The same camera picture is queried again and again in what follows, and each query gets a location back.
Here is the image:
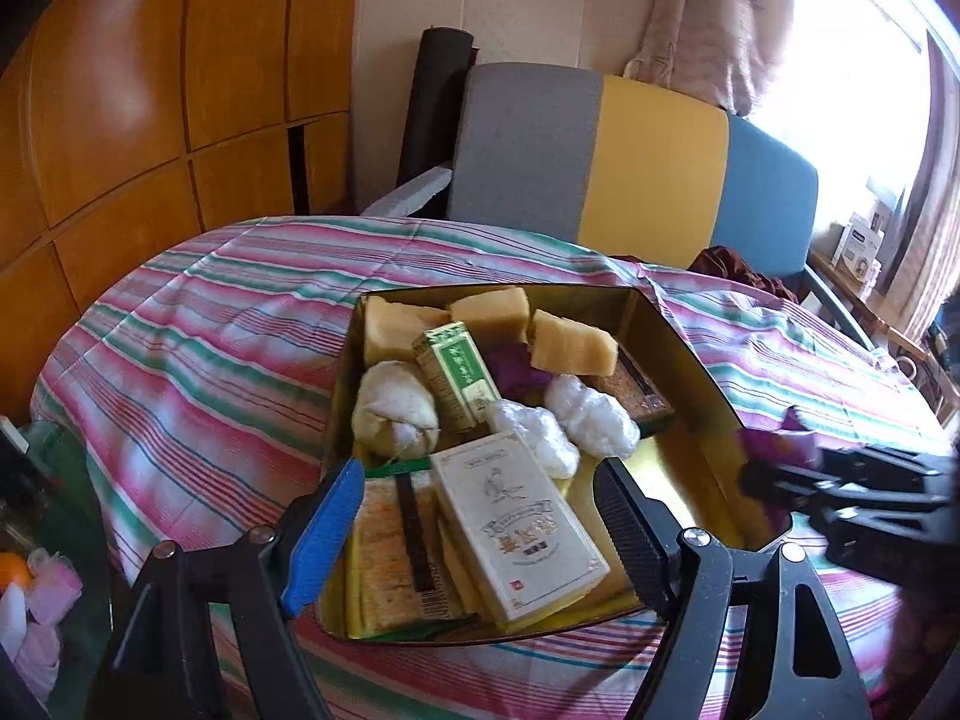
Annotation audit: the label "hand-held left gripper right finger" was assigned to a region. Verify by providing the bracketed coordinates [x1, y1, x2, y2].
[592, 457, 875, 720]

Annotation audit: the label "pink patterned curtain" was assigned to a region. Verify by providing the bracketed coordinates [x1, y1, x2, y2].
[622, 0, 796, 117]

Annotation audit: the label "gold metal tin box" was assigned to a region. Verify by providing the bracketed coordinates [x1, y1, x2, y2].
[319, 285, 794, 646]

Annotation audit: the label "white bun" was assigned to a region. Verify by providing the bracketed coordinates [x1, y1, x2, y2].
[352, 360, 440, 458]

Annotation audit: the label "white product box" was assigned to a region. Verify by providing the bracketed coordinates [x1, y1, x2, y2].
[836, 221, 886, 286]

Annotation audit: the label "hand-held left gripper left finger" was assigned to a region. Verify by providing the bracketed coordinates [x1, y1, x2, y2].
[90, 457, 368, 720]

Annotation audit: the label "grey yellow blue chair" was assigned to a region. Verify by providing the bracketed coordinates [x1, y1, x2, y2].
[360, 62, 875, 350]

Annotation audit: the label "black rolled mat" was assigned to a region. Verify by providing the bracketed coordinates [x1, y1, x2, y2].
[397, 26, 477, 200]

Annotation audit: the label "white plastic bag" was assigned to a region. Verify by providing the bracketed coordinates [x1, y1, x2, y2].
[544, 373, 642, 458]
[486, 399, 582, 479]

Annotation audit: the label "large yellow sponge block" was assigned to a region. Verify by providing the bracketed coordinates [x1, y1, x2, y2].
[364, 295, 451, 365]

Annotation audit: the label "purple snack packet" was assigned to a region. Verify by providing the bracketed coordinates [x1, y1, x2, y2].
[486, 345, 552, 400]
[739, 405, 818, 481]

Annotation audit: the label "wooden side table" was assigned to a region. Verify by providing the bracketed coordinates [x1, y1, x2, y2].
[806, 247, 927, 361]

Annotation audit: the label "cluttered wooden shelf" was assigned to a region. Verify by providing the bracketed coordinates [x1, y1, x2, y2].
[915, 315, 960, 428]

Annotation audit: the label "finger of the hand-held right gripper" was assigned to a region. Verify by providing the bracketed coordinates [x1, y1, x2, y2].
[737, 457, 830, 515]

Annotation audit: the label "window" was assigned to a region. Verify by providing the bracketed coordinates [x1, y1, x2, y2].
[750, 0, 953, 241]

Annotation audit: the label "white carton box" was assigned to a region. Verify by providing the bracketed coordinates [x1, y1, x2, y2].
[430, 431, 612, 635]

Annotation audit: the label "brown snack packet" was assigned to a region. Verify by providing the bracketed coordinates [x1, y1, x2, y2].
[592, 356, 676, 432]

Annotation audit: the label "white foam piece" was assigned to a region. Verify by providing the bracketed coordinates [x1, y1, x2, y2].
[360, 165, 455, 218]

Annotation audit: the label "green-edged cracker packet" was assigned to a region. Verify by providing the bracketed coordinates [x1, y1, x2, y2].
[349, 465, 481, 635]

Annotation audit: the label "pink plastic flowers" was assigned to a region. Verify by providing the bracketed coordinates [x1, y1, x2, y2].
[15, 547, 83, 683]

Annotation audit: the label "wooden wardrobe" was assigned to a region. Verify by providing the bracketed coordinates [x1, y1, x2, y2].
[0, 0, 361, 421]

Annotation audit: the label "small green box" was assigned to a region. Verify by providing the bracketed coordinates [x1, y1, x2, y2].
[411, 321, 501, 434]

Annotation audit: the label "striped tablecloth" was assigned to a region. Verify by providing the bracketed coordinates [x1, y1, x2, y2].
[30, 216, 960, 720]

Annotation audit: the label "dark red cloth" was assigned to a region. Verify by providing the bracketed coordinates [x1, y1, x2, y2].
[688, 245, 803, 305]

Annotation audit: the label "glass side table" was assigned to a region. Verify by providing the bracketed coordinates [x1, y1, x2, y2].
[0, 412, 128, 720]

